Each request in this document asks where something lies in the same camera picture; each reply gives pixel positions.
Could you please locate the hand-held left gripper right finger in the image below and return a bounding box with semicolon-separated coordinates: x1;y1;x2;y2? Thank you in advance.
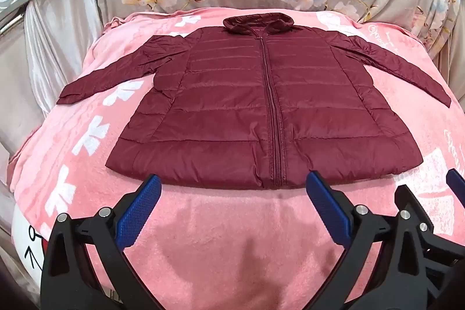
306;170;438;310

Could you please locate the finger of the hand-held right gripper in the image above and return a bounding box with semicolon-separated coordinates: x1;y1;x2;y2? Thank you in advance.
446;168;465;204
395;184;465;269

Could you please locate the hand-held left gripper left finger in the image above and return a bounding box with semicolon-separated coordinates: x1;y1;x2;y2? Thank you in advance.
42;174;162;310

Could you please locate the maroon puffer jacket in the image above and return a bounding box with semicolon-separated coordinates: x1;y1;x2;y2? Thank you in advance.
56;15;452;190

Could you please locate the pink printed blanket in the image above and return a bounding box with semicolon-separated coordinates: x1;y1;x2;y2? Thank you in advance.
7;5;465;310

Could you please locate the white cartoon cushion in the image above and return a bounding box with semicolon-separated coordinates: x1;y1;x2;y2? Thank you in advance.
10;203;50;284

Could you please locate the silver satin curtain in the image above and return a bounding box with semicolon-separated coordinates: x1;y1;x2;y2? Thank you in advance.
0;0;110;238

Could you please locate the metal rod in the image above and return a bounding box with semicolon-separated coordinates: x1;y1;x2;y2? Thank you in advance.
0;13;24;37

